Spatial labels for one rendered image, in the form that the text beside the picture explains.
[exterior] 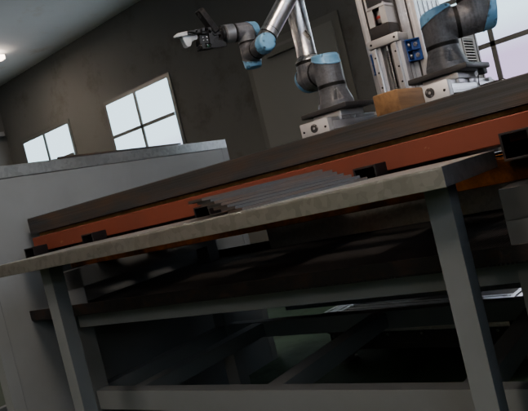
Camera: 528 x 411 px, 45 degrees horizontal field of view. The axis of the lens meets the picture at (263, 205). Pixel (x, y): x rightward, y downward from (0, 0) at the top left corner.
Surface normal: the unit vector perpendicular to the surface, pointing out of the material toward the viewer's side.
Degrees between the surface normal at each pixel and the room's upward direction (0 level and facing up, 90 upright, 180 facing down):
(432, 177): 90
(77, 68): 90
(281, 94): 90
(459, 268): 90
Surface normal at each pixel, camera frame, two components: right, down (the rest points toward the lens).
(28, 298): 0.78, -0.18
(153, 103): -0.63, 0.17
